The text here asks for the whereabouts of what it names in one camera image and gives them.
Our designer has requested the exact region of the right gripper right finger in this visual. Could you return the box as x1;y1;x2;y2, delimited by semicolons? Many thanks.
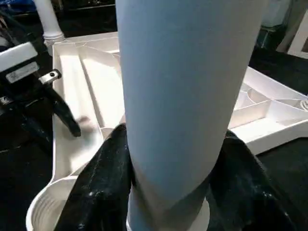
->
207;131;294;231

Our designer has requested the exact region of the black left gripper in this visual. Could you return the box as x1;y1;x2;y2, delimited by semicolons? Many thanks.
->
0;70;81;154

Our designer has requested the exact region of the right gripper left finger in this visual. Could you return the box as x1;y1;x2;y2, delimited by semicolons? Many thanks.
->
55;124;133;231

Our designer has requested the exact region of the white plastic table top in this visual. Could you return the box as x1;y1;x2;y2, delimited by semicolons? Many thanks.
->
26;31;308;231

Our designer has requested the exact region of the white plastic table leg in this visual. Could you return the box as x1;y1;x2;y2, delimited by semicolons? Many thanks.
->
115;0;266;231
33;0;66;56

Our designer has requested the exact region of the black work mat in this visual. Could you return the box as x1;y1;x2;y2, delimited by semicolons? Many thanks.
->
0;10;308;231

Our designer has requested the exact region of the white glass-door cabinet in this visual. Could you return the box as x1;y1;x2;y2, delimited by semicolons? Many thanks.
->
288;19;308;59

